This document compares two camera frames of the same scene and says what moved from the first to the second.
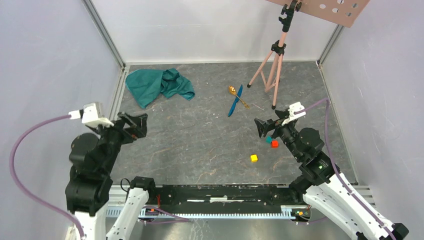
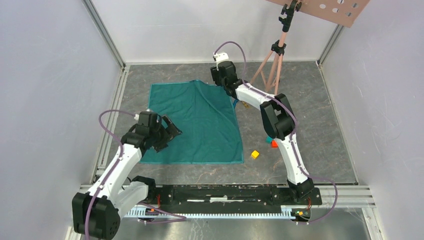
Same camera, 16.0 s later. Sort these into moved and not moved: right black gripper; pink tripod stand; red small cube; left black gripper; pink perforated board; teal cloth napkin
Moved: left black gripper; right black gripper; teal cloth napkin
Not moved: pink tripod stand; red small cube; pink perforated board
